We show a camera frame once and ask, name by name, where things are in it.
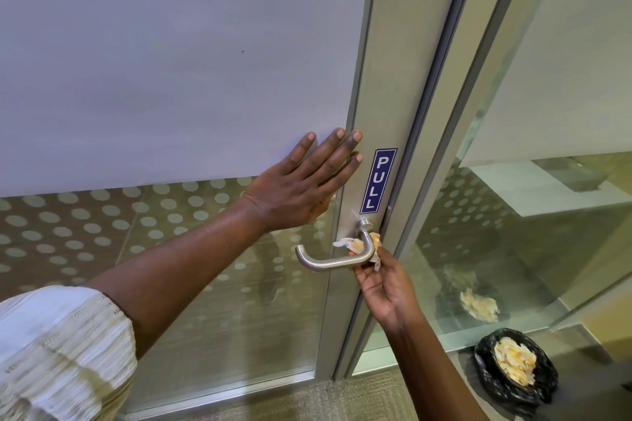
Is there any person's right hand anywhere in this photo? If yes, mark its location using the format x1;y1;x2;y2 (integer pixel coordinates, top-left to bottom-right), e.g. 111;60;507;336
348;245;427;335

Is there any person's left hand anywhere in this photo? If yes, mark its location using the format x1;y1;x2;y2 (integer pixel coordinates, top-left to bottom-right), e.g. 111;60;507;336
240;128;365;234

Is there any white tissue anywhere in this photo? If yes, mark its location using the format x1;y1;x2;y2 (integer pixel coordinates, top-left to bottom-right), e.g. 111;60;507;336
333;232;382;272

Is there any silver door handle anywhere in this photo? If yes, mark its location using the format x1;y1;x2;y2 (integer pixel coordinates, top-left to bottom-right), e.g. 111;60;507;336
295;218;377;271

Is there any person's right forearm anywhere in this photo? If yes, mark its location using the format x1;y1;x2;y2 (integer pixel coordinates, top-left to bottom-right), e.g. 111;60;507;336
382;312;492;421

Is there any person's left forearm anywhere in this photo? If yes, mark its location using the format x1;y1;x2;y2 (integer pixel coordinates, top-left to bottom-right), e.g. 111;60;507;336
84;198;270;360

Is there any blue PULL sign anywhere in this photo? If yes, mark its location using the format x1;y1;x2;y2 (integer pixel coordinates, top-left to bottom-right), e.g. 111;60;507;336
359;147;398;215

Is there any frosted glass door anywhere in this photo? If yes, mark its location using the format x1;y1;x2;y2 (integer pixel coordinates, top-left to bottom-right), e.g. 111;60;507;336
0;0;487;416

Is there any black trash bin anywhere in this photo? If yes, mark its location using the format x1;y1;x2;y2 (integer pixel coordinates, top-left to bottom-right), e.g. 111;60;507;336
473;328;560;407

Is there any white striped left sleeve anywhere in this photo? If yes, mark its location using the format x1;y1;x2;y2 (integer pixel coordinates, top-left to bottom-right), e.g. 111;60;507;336
0;285;138;421

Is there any frosted glass partition panel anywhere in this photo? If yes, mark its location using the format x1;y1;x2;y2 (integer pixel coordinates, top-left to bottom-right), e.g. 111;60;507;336
345;0;632;377

